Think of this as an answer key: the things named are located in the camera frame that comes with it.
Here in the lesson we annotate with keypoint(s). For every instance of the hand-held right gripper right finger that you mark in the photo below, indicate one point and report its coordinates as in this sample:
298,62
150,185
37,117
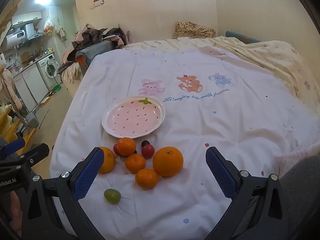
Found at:
221,175

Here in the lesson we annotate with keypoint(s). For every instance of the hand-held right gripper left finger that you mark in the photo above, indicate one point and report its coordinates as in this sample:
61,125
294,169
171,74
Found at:
88,175

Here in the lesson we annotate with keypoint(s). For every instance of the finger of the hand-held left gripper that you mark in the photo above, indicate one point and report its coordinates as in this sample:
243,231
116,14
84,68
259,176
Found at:
35,152
12,147

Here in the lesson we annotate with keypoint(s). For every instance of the large orange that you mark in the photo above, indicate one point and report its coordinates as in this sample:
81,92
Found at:
167,161
108,160

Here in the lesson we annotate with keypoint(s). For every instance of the green grape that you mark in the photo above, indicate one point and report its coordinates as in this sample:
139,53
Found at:
112,196

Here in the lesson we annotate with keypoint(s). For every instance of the red plum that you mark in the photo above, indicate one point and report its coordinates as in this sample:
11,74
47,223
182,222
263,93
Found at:
148,151
116,149

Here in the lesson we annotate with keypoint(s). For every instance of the small tangerine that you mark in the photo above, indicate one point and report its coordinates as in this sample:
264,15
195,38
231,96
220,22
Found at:
146,178
126,146
135,163

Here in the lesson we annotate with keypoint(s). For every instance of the dark purple plum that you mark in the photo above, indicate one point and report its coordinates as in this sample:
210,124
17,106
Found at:
145,143

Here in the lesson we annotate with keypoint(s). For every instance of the white paper plate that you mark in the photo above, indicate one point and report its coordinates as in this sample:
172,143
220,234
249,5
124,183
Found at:
135,115

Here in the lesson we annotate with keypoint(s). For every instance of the grey rack base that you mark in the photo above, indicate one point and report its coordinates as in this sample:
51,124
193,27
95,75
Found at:
31,120

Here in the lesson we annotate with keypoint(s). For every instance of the white animal print blanket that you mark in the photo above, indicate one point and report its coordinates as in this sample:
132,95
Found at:
200,130

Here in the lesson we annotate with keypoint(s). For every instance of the pink hanging garment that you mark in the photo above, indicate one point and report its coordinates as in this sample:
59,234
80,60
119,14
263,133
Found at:
7,85

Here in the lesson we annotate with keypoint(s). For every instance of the white kitchen base cabinet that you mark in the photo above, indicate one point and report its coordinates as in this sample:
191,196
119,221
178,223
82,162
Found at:
30,85

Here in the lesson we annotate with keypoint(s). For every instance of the green dustpan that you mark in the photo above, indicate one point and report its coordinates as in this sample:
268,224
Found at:
57,88

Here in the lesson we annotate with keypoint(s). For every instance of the person's grey pants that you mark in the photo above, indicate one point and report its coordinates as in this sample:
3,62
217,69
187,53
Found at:
300,187

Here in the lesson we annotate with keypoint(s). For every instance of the white washing machine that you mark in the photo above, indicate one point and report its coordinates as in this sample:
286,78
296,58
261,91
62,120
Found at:
51,67

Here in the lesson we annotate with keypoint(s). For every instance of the beige floral cloth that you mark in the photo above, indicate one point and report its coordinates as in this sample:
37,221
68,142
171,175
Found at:
71,72

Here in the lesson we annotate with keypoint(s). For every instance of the white water heater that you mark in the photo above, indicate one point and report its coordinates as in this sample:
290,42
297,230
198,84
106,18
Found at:
15,37

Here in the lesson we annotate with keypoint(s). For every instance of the hanging plastic bags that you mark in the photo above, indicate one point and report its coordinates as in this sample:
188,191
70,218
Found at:
48,25

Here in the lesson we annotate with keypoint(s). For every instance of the cream patterned quilt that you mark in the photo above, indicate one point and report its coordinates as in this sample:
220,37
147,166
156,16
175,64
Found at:
275,55

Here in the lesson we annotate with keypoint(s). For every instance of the pile of clothes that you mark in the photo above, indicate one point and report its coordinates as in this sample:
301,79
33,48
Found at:
100,37

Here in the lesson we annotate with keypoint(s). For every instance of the teal pillow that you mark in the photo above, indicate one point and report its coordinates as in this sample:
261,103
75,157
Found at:
240,37

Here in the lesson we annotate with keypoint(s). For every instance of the yellow floral pillow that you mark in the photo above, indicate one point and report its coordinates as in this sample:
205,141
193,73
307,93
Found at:
193,30

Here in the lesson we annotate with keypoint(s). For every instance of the white kitchen wall cabinet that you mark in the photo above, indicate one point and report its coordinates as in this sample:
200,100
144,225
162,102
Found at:
27,18

